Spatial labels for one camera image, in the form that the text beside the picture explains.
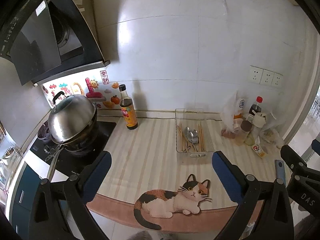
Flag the striped cat table mat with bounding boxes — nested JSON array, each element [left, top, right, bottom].
[[86, 117, 293, 234]]

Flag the soy sauce bottle orange label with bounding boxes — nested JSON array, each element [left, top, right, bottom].
[[119, 84, 138, 129]]

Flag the wooden chopstick four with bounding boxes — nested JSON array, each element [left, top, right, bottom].
[[199, 123, 205, 152]]

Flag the colourful wall stickers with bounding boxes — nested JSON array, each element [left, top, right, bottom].
[[41, 67, 120, 109]]

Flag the small seasoning packet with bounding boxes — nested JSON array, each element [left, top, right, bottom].
[[252, 144, 267, 159]]

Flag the teal cabinet drawers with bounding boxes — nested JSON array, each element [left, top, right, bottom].
[[9, 163, 40, 239]]

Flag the triple wall socket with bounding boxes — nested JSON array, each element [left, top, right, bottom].
[[248, 65, 284, 88]]

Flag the black induction cooktop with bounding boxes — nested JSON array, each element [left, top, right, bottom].
[[30, 121, 116, 176]]

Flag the white plastic bag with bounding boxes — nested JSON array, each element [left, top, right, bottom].
[[220, 90, 247, 139]]

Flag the wooden chopstick one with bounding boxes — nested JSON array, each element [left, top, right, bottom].
[[176, 125, 185, 153]]

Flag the steel wok with lid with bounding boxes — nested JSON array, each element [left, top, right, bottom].
[[48, 94, 97, 146]]

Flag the red cap dark bottle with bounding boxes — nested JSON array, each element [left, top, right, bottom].
[[247, 96, 263, 121]]

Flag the round steel spoon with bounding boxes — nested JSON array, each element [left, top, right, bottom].
[[191, 129, 198, 138]]

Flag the wooden chopstick three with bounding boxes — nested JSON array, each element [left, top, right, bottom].
[[198, 123, 203, 152]]

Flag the clear crumpled plastic bag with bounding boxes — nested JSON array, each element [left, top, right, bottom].
[[260, 111, 285, 149]]

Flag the clear plastic organizer bin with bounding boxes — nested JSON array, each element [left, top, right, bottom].
[[175, 108, 214, 159]]

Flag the white lid oil jar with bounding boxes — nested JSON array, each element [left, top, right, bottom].
[[245, 112, 266, 146]]

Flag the blue smartphone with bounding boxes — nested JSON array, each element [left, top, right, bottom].
[[274, 159, 286, 185]]

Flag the black range hood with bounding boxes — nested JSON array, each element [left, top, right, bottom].
[[1, 0, 110, 85]]

